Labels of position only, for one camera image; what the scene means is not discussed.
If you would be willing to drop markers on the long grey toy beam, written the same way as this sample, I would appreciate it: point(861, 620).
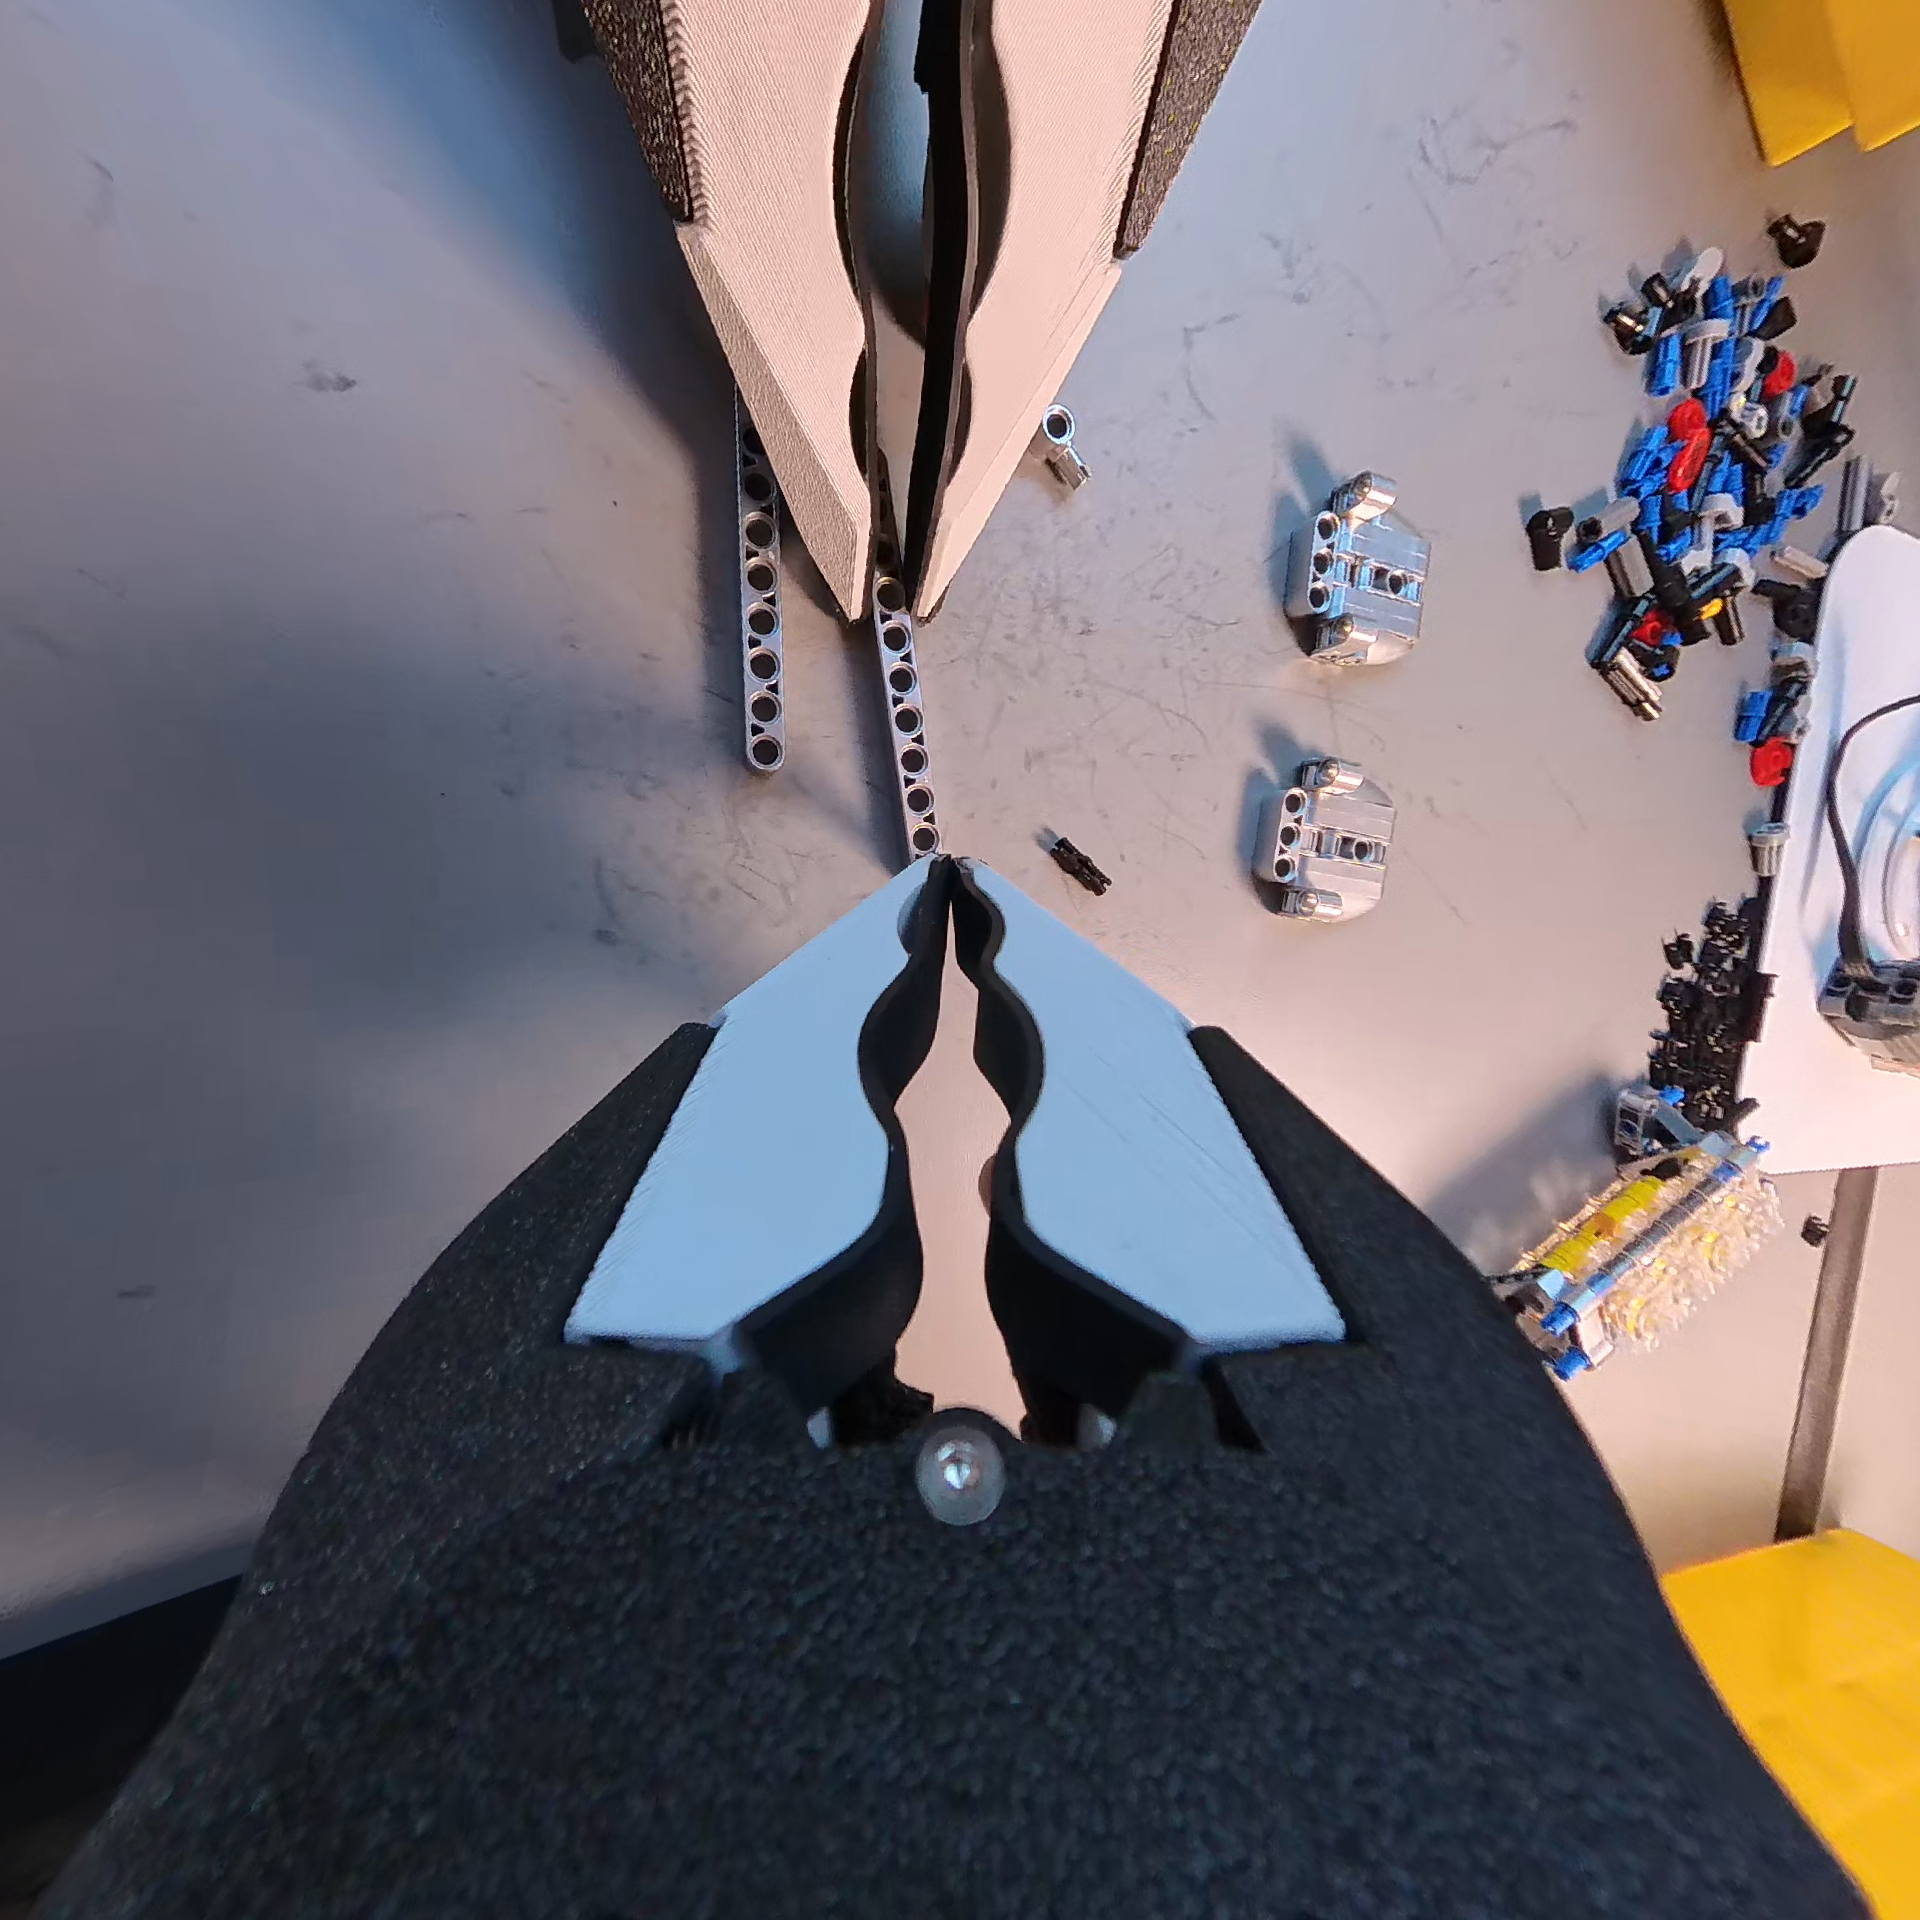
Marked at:
point(761, 662)
point(906, 704)

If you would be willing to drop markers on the black toy pin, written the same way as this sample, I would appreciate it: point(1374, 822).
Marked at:
point(1080, 864)

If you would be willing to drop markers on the grey orange toy motor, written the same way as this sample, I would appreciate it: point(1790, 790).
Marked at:
point(1876, 1021)

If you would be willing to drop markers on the pile of black pins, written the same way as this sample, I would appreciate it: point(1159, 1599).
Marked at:
point(1710, 1021)

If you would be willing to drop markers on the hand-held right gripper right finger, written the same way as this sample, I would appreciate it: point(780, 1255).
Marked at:
point(1172, 1184)

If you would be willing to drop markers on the small silver toy connector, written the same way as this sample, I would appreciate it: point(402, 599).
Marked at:
point(1066, 447)

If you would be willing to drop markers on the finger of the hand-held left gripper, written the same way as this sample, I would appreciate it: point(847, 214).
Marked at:
point(1050, 226)
point(765, 226)

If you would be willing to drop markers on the pile of mixed toy pins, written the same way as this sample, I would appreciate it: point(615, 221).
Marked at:
point(1710, 495)

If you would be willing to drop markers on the black elbow toy piece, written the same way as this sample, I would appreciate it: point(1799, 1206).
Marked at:
point(1796, 242)

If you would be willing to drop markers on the silver toy engine block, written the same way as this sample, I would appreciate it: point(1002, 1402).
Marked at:
point(1359, 570)
point(1329, 840)

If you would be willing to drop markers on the yellow bin with small pins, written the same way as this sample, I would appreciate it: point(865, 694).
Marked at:
point(1799, 1694)

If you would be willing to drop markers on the yellow bin with black beams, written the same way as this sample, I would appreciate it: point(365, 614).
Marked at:
point(1799, 76)

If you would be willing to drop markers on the white wooden book stand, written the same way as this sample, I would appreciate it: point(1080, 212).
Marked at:
point(1868, 599)

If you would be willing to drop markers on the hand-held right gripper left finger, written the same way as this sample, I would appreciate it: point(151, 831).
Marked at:
point(734, 1184)

